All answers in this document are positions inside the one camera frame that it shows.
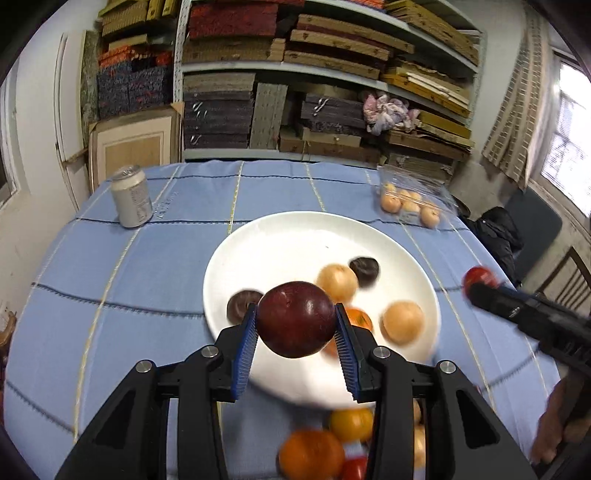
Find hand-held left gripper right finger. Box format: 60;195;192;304
335;303;536;480

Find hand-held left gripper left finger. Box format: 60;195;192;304
55;302;259;480

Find orange mandarin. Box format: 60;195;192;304
278;429;346;480
323;307;374;358

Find dark red plum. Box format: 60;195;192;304
256;281;336;359

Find pale yellow round fruit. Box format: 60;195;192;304
381;300;425;344
317;263;359;303

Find yellow tomato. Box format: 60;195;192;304
329;407;375;443

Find white round plate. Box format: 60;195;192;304
203;211;440;411

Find pale striped round fruit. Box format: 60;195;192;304
413;425;426;469

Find person's right hand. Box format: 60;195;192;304
530;375;591;467

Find black jacket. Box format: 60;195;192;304
466;206;525;284

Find brown wooden chair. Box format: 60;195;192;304
0;311;18;356
536;244;591;319

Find blue grey chair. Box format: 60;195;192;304
505;187;564;287

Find blue checked tablecloth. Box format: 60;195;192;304
0;159;568;480

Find clear plastic clamshell box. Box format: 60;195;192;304
376;164;458;230

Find group of small tangerines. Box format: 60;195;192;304
381;183;441;229

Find bright window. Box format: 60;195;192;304
538;51;591;217

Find stack of tan flat boxes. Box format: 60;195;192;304
182;37;286;64
388;111;475;181
99;0;181;40
385;0;480;65

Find beige checked curtain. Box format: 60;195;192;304
480;14;561;190

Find silver drink can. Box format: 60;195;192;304
110;165;153;229

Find pink plastic bag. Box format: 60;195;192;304
362;92;421;137

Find stack of yellow flat boxes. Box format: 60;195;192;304
382;60;474;118

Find stack of dark purple boxes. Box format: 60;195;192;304
279;92;382;164

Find flat cardboard carton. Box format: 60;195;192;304
88;102;185;190

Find upright tan woven box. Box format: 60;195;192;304
249;83;288;149

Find stack of dark grey boxes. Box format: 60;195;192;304
183;74;256;149

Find stack of blue patterned boxes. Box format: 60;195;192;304
97;51;175;118

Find white framed dark window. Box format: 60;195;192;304
0;69;24;208

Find white leaning board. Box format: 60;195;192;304
53;32;93;210

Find stack of brown flat boxes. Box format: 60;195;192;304
283;14;415;80

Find white metal shelving unit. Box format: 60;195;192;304
173;0;485;167

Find green marbled board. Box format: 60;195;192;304
81;30;100;123

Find stack of red patterned boxes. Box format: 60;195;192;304
187;0;291;40

